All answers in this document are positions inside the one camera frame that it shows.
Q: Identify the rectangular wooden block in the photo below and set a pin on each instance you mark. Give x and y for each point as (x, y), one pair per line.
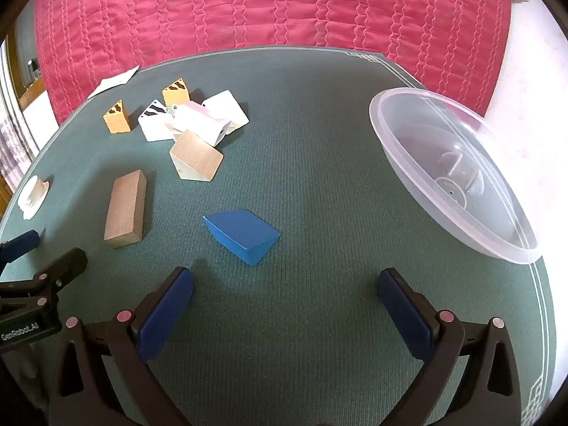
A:
(126, 208)

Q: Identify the red quilted blanket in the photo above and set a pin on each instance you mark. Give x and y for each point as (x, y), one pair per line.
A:
(266, 9)

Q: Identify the orange tiger-striped block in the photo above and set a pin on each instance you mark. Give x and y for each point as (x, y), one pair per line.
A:
(177, 93)
(117, 117)

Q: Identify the white charger adapter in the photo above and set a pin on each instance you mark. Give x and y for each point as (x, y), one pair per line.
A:
(197, 124)

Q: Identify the small white toy plate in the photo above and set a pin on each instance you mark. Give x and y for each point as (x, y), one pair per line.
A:
(33, 193)

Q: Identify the white zebra-striped block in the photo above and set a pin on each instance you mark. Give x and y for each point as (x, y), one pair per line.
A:
(226, 106)
(155, 126)

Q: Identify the wooden wedge block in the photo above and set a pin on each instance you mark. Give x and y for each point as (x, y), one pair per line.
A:
(195, 153)

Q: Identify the white paper label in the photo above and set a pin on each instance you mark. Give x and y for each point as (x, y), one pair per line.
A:
(113, 82)

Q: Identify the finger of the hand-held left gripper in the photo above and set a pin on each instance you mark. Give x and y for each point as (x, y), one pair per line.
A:
(20, 244)
(66, 264)

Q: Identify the white bed frame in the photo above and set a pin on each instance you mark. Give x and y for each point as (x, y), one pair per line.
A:
(37, 111)

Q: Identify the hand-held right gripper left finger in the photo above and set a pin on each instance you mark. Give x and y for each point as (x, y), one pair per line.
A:
(166, 315)

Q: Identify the blue wedge block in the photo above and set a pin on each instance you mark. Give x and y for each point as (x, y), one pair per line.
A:
(242, 235)

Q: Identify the pink block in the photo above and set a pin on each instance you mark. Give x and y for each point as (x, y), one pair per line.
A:
(195, 106)

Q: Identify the clear plastic bowl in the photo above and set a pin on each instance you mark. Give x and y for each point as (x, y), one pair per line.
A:
(421, 151)

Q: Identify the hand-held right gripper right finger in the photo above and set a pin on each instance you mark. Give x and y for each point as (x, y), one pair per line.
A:
(406, 315)

